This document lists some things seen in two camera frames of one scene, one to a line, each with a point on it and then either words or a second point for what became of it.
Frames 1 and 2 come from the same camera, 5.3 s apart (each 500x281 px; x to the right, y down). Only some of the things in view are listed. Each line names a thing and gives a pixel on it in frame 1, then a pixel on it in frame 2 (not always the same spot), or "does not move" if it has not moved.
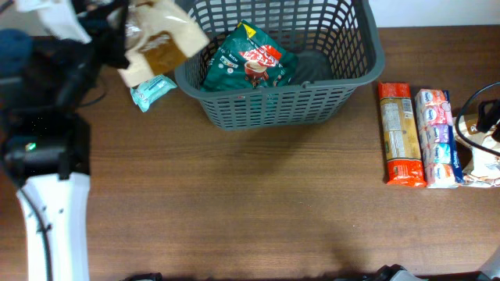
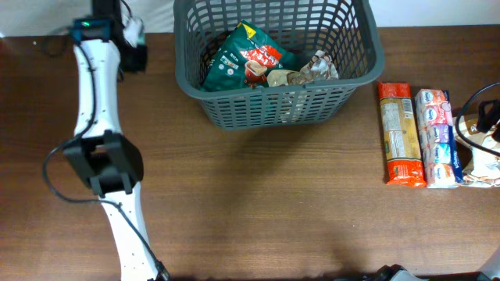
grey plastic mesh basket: (337, 44) does not move
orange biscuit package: (403, 152) does not move
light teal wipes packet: (144, 93) to (133, 30)
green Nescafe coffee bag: (248, 58) does not move
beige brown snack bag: (160, 36) to (320, 69)
